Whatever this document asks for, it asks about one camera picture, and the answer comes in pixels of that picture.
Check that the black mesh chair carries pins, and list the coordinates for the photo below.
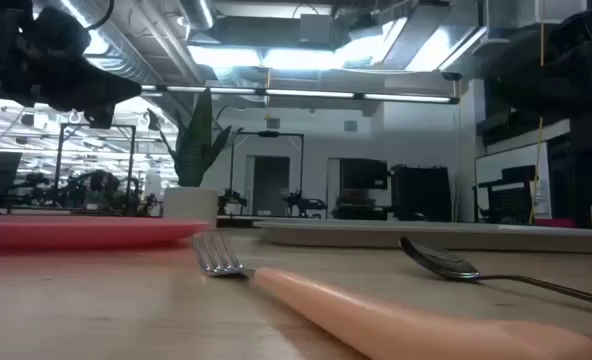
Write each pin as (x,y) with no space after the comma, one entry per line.
(513,197)

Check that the grey plastic tray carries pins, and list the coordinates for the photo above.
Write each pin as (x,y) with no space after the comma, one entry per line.
(426,235)

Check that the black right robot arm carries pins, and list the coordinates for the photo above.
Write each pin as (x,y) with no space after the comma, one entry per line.
(566,65)

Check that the red flat object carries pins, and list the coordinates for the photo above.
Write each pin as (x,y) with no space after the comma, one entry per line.
(553,223)

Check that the black cabinet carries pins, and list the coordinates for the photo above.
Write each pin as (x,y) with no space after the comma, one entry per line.
(421,192)

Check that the white board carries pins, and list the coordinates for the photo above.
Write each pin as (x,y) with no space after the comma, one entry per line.
(491,162)

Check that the long ceiling light strip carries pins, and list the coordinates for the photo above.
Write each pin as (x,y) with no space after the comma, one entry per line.
(306,93)

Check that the pink round plate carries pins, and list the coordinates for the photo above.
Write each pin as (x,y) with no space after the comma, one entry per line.
(76,231)

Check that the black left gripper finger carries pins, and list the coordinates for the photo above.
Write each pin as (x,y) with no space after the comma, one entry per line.
(99,116)
(91,85)

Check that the black metal rig frame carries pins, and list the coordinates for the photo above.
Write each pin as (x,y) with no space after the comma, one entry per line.
(59,165)
(232,165)

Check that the black wall screen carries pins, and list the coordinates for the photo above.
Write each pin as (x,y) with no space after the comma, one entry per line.
(363,174)

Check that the dark metal spoon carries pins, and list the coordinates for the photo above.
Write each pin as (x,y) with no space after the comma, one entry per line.
(441,262)

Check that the white plant pot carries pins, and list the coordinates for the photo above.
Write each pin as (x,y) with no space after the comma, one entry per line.
(191,207)

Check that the green snake plant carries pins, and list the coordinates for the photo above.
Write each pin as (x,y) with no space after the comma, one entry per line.
(196,150)

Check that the grey door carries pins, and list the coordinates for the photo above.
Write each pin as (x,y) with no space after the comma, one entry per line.
(271,185)

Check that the black background robot arm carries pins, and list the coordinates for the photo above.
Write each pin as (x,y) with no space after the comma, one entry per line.
(306,204)
(232,200)

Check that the black table frame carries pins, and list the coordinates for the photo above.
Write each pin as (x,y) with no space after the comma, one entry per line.
(236,222)

